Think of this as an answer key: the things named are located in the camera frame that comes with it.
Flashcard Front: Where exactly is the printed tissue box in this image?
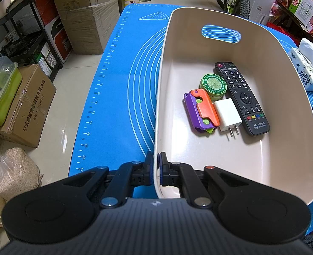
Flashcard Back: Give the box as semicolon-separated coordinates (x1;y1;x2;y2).
288;38;313;92

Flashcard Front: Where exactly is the black remote control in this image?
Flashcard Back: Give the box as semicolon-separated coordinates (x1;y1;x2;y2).
215;62;271;136

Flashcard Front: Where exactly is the black metal rack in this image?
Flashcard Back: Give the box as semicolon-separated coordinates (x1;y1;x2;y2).
0;0;64;71

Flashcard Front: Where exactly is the brown printed cardboard box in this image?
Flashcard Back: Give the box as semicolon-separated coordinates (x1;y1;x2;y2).
0;64;57;148

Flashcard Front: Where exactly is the green white carton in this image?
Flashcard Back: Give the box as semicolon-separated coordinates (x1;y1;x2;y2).
295;0;313;27

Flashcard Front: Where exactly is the plastic-wrapped cardboard box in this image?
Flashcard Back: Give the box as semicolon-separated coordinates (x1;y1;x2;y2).
57;0;120;55

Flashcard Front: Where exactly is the orange purple toy knife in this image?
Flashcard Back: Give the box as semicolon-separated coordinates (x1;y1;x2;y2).
183;90;220;134

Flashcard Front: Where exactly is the red appliance box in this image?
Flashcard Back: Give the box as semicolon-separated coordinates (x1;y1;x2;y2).
44;16;73;64

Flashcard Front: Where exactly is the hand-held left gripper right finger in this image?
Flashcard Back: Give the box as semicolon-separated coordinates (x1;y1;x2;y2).
158;152;255;208

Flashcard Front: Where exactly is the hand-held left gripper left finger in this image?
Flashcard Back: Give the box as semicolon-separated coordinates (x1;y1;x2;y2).
54;151;155;209

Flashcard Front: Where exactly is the green lunch box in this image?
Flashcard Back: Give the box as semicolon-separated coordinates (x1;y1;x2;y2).
0;56;23;127

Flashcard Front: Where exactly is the white plug charger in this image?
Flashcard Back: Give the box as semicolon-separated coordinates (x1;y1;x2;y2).
213;98;243;139

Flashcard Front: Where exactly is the beige plastic storage bin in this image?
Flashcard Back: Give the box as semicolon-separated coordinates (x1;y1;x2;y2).
154;7;313;206

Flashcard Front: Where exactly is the clear bag of grain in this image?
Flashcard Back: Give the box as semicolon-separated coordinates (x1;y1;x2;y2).
0;147;43;201

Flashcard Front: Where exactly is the white chest freezer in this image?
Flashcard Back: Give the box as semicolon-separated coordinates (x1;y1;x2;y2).
249;0;270;26

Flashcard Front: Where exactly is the blue silicone baking mat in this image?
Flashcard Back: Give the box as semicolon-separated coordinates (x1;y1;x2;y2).
68;4;313;235

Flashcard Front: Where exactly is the green round tin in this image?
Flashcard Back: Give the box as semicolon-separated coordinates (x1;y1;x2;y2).
199;74;228;102

